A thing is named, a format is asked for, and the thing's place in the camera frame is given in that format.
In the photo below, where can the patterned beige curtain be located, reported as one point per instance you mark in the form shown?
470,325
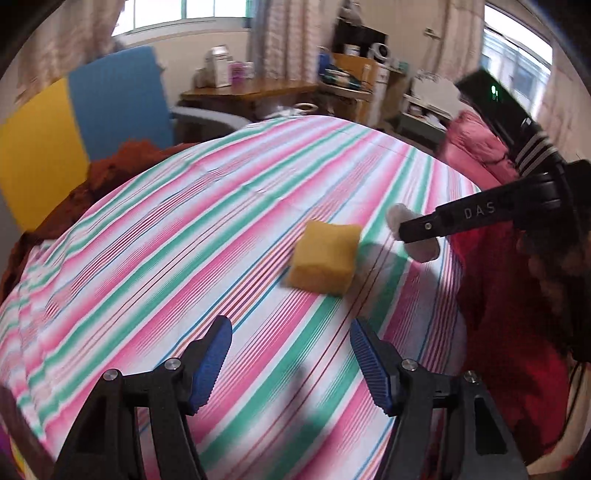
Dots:
457,46
286,37
69,41

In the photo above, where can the white low shelf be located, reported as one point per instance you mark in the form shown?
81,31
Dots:
429,110

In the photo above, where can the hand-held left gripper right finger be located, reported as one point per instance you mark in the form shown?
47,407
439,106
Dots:
371,364

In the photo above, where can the person's right hand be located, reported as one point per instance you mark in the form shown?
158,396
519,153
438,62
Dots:
558,295

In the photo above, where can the white carton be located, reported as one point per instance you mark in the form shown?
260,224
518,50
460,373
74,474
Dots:
218,67

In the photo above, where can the rust brown blanket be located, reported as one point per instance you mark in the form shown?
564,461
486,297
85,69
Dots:
124,161

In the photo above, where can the grey bed rail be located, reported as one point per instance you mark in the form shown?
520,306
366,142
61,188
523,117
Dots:
207,117

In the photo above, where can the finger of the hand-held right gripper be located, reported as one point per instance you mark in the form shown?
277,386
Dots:
461,217

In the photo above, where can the pink green striped bed sheet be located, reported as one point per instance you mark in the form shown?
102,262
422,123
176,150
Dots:
184,230

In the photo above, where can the black appliance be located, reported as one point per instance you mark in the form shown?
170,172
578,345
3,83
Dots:
360,37

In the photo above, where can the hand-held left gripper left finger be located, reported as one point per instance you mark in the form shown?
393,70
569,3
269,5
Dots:
212,364

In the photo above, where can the wooden desk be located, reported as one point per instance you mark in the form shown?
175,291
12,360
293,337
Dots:
249,90

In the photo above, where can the bright side window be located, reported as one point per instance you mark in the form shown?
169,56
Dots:
517,60

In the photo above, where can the wooden shelf unit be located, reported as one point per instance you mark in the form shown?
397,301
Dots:
355,92

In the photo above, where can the white round snack packet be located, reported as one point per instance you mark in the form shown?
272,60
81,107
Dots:
422,251

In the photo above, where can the barred window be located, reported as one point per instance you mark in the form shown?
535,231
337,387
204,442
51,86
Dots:
184,9

